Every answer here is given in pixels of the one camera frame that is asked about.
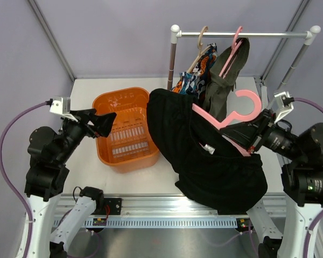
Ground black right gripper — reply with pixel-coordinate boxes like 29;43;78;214
221;107;306;162

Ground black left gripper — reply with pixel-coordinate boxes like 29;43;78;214
55;109;116;164

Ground pink hanger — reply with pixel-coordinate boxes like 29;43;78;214
219;26;243;78
191;90;263;157

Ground olive green shorts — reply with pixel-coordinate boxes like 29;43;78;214
201;38;250;121

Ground black shorts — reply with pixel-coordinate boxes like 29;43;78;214
146;89;268;214

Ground colourful patterned shorts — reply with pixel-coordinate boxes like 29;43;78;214
170;43;218;102

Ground beige wooden hanger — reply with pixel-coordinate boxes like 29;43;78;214
186;26;209;73

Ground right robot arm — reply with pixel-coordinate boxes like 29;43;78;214
219;109;323;257

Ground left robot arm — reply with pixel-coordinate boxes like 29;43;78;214
20;109;116;257

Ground orange plastic basket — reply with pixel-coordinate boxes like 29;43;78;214
93;87;159;174

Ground metal clothes rack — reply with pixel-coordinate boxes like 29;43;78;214
167;24;321;92

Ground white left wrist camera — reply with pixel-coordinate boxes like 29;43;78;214
50;96;71;118

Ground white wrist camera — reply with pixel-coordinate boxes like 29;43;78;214
274;91;294;124
50;96;71;118

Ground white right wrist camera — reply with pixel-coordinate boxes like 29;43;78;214
274;91;294;124

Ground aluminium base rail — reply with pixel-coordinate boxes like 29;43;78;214
55;194;286;219

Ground grey slotted cable duct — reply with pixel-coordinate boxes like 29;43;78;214
83;217;238;228

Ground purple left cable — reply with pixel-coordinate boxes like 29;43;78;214
0;101;53;258

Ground purple cable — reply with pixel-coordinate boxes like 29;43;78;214
292;97;323;258
0;101;53;258

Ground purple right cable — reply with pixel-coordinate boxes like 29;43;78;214
292;97;323;258

